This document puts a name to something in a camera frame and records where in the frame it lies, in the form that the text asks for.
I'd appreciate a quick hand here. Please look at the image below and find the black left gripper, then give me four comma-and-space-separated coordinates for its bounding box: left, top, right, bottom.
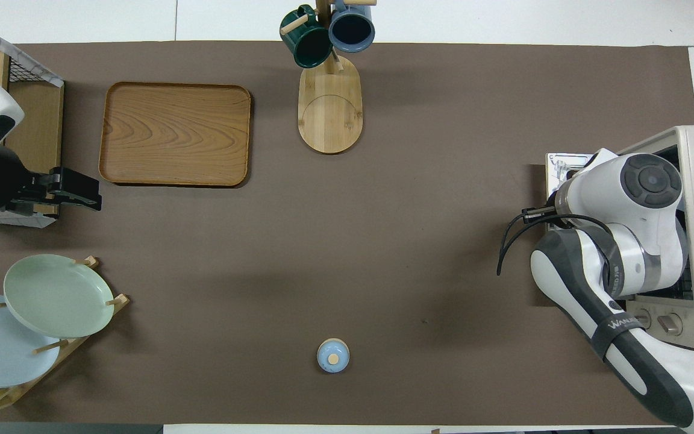
0, 148, 103, 216

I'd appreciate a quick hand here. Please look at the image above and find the glass oven door with handle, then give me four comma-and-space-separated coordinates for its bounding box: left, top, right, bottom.
545, 152, 602, 233

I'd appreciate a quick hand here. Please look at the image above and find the white grey fabric piece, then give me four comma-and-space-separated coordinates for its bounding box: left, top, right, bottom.
0, 208, 58, 229

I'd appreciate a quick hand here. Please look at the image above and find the wooden two-step shelf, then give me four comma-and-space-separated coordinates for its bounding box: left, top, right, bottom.
0, 45, 64, 218

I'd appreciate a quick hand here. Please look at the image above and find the pale green plate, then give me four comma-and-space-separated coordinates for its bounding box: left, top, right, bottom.
4, 254, 115, 339

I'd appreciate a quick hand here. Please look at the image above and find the wooden serving tray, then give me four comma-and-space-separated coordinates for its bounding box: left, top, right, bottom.
99, 82, 252, 187

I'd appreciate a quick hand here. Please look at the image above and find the white checked cloth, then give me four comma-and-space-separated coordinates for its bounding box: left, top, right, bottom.
0, 13, 64, 88

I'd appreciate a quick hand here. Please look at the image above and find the wooden plate rack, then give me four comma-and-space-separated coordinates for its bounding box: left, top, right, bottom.
0, 256, 131, 412

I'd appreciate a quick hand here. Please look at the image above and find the wooden mug tree stand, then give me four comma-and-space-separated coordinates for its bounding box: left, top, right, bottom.
280, 0, 378, 155

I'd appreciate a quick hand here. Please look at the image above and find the dark green mug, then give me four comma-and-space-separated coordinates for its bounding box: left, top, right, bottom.
280, 5, 334, 69

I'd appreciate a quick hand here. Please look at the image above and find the brown table mat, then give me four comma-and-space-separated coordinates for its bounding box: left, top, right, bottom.
0, 41, 694, 426

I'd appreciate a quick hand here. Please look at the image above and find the blue mug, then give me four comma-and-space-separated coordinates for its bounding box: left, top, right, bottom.
328, 0, 377, 54

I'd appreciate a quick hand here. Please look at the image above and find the black wire basket frame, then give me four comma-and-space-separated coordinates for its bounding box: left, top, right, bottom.
0, 27, 61, 84

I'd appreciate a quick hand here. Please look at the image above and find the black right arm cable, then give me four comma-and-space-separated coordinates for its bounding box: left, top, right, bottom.
497, 207, 614, 277

